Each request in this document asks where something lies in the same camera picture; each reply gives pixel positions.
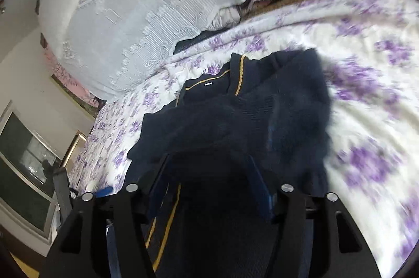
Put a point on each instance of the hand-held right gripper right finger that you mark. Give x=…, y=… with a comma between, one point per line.
x=259, y=188

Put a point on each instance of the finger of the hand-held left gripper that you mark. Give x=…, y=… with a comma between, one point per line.
x=103, y=192

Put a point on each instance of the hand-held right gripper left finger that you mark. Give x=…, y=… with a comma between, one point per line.
x=161, y=181

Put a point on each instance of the navy knit sweater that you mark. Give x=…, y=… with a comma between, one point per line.
x=229, y=121

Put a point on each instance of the grey metal stand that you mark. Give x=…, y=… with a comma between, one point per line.
x=62, y=189

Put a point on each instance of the white framed window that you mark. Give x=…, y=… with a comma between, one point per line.
x=19, y=150

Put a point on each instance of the pink floral cloth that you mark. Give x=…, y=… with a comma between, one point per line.
x=72, y=85

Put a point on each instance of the purple floral bed sheet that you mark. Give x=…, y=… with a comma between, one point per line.
x=360, y=101

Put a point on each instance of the dark cloth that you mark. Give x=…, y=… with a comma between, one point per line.
x=190, y=40

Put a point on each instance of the grey cloth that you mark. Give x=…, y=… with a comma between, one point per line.
x=226, y=16

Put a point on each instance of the white lace covered pillow pile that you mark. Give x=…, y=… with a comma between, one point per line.
x=131, y=3

